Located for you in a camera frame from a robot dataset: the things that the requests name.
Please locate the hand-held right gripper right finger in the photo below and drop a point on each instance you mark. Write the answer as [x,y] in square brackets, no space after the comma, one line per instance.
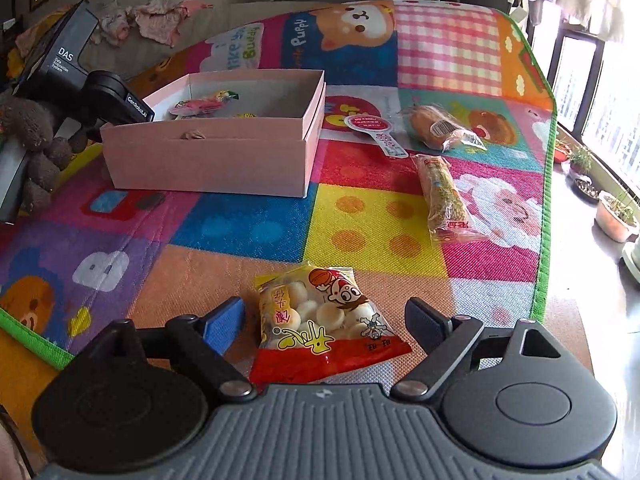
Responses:
[420,322]

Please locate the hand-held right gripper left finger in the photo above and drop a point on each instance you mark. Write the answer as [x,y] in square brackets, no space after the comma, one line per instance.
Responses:
[225,325]

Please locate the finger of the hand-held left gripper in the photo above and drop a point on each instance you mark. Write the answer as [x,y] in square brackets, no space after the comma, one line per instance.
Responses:
[80,132]

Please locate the red yellow snack ball packet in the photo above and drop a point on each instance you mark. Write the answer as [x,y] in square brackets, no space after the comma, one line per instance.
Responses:
[320,315]

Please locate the pink label biscuit pack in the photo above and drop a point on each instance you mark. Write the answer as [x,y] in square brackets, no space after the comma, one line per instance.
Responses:
[197,105]

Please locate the pink cardboard box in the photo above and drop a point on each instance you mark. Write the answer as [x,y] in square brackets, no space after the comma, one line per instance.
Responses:
[210,160]

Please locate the yellow green snack packet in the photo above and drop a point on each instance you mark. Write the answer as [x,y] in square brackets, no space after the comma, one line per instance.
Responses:
[227,95]

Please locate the yellow snack bar packet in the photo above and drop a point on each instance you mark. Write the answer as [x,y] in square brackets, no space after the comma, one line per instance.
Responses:
[246,115]

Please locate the person's left hand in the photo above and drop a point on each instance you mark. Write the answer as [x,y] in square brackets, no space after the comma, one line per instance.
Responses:
[35,130]

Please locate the pile of pink white clothes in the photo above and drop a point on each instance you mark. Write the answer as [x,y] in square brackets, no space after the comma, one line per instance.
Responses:
[150,20]

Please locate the colourful cartoon play mat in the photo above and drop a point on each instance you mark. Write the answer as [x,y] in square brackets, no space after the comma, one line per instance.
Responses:
[380,225]

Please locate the long bread roll packet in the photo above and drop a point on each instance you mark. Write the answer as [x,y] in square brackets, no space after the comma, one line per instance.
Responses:
[445,200]

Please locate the brown bread clear packet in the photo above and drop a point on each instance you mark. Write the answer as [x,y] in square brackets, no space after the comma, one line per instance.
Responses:
[440,127]

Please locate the red white lollipop packet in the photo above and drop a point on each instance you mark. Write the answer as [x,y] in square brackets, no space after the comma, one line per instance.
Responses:
[367,122]

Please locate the dark round plant pot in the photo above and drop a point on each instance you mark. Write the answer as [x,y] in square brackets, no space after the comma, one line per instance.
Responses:
[586,192]

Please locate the small red plant pot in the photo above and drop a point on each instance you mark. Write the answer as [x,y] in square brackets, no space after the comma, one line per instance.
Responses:
[561,151]

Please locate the white ribbed container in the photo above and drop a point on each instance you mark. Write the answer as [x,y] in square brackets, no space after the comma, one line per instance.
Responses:
[632,257]

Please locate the large beige plant pot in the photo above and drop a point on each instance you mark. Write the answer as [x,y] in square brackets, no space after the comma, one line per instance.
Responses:
[617,220]

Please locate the small green potted plant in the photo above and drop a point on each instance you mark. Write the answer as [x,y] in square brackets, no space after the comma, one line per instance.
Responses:
[582,160]

